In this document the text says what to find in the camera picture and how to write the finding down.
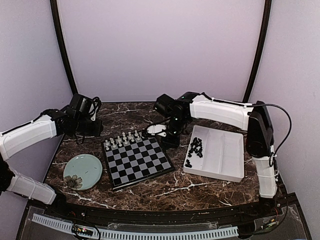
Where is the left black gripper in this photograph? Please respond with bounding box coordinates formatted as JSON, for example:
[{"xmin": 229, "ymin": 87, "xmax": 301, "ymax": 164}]
[{"xmin": 74, "ymin": 116, "xmax": 103, "ymax": 137}]

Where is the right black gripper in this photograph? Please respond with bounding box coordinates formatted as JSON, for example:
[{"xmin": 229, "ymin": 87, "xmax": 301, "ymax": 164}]
[{"xmin": 160, "ymin": 116, "xmax": 189, "ymax": 150}]

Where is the white plastic tray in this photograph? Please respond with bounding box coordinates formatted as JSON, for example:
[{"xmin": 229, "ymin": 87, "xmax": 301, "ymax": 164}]
[{"xmin": 183, "ymin": 125, "xmax": 244, "ymax": 183}]

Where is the black and white chessboard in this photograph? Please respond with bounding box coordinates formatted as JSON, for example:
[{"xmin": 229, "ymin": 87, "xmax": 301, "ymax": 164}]
[{"xmin": 101, "ymin": 137, "xmax": 175, "ymax": 191}]

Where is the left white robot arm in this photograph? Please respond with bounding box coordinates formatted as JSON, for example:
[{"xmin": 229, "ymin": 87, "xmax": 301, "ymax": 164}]
[{"xmin": 0, "ymin": 109, "xmax": 103, "ymax": 218}]

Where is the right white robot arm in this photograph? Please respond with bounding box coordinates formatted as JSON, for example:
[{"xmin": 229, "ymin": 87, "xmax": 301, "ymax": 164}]
[{"xmin": 154, "ymin": 91, "xmax": 278, "ymax": 217}]

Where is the black chess pieces pile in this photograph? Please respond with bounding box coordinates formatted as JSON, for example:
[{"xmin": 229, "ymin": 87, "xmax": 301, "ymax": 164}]
[{"xmin": 184, "ymin": 137, "xmax": 203, "ymax": 168}]

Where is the green floral ceramic plate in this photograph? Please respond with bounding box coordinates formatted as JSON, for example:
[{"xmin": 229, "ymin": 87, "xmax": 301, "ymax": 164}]
[{"xmin": 63, "ymin": 154, "xmax": 103, "ymax": 191}]

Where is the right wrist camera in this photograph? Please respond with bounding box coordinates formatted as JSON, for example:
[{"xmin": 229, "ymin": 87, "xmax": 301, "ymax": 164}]
[{"xmin": 153, "ymin": 93, "xmax": 175, "ymax": 116}]

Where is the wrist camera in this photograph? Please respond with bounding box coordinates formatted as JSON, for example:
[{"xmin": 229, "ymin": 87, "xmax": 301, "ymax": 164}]
[
  {"xmin": 65, "ymin": 93, "xmax": 102, "ymax": 121},
  {"xmin": 153, "ymin": 93, "xmax": 175, "ymax": 116}
]

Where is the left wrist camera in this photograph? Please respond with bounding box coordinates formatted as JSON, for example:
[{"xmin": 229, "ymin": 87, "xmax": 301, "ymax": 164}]
[{"xmin": 65, "ymin": 93, "xmax": 102, "ymax": 121}]

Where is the left black frame post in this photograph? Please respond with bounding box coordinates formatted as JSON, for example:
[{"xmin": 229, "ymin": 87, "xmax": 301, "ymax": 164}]
[{"xmin": 49, "ymin": 0, "xmax": 79, "ymax": 94}]

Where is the black frame post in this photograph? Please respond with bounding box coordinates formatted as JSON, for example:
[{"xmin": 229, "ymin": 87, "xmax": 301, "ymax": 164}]
[
  {"xmin": 242, "ymin": 0, "xmax": 272, "ymax": 103},
  {"xmin": 49, "ymin": 0, "xmax": 79, "ymax": 94}
]

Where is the black front rail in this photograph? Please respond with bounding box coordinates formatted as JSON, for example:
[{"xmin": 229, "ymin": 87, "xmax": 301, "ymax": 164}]
[{"xmin": 27, "ymin": 194, "xmax": 298, "ymax": 226}]

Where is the white slotted cable duct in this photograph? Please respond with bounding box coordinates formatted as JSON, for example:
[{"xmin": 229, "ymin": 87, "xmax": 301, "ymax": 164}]
[{"xmin": 31, "ymin": 213, "xmax": 239, "ymax": 240}]

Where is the right black frame post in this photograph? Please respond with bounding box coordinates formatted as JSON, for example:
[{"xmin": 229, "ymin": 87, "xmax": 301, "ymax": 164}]
[{"xmin": 242, "ymin": 0, "xmax": 272, "ymax": 103}]

